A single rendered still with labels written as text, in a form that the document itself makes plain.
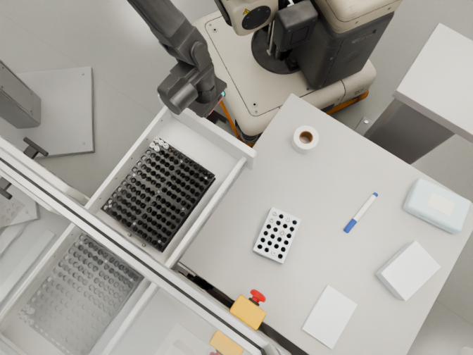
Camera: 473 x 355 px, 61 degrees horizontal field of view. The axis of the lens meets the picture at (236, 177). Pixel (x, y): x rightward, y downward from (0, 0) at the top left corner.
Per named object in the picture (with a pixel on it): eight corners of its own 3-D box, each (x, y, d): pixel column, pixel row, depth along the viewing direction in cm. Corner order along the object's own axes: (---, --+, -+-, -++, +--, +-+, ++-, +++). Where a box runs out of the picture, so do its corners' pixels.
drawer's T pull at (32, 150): (27, 137, 100) (24, 135, 98) (50, 153, 99) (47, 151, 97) (17, 148, 99) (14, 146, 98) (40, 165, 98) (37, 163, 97)
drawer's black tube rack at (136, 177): (162, 144, 106) (157, 136, 100) (216, 181, 103) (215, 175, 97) (108, 213, 101) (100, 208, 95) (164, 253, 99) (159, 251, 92)
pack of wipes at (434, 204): (400, 210, 109) (407, 206, 105) (413, 179, 111) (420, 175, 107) (452, 235, 107) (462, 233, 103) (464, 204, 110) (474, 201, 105)
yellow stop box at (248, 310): (241, 291, 96) (241, 291, 89) (266, 308, 95) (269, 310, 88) (229, 309, 95) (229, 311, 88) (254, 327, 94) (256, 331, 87)
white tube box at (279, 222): (270, 208, 109) (272, 206, 106) (299, 221, 108) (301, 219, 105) (252, 251, 106) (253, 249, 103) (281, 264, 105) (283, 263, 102)
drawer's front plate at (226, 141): (167, 108, 111) (160, 89, 100) (255, 165, 106) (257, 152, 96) (164, 113, 110) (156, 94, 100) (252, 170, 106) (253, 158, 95)
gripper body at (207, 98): (180, 105, 94) (176, 89, 87) (205, 73, 97) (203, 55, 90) (203, 120, 93) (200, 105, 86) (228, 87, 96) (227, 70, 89)
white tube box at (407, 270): (407, 241, 107) (416, 239, 102) (431, 268, 105) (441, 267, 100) (374, 273, 105) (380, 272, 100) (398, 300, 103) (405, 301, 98)
